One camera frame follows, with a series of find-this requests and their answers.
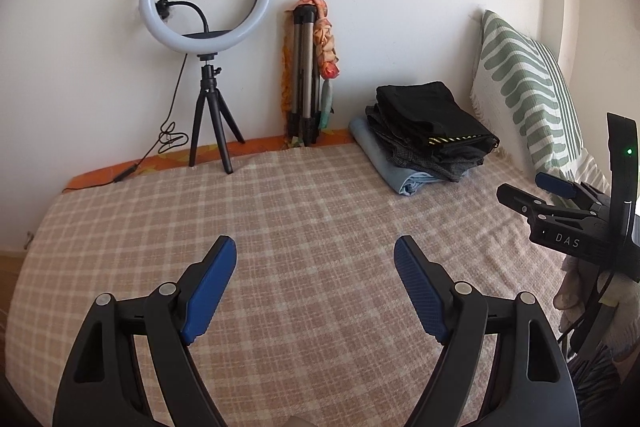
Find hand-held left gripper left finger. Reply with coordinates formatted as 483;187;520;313
52;234;237;427

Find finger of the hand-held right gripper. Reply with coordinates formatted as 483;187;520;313
496;184;608;228
534;172;612;214

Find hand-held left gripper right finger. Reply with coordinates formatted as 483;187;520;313
394;235;583;427

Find black pants with yellow print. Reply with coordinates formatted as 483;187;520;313
376;81;501;150

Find plain black folded pants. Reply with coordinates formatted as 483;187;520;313
420;142;493;168

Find grey folded pants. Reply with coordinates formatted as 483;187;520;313
365;104;488;182

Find person's right hand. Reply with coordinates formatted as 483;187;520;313
554;254;636;358

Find green patterned white pillow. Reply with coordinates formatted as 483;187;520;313
470;9;612;194

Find plaid blanket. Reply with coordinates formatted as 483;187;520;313
7;141;616;427

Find light blue folded jeans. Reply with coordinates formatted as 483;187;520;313
348;117;451;196

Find person's striped garment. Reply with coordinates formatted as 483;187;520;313
565;342;632;427

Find black mini tripod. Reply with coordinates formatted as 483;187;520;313
189;53;247;174

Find silver folded tripod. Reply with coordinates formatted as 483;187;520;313
286;4;323;146

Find colourful scarf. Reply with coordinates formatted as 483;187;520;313
280;0;347;148

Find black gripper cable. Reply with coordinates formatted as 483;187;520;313
562;264;618;360

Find black ring light cable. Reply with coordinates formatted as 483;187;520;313
62;54;193;194

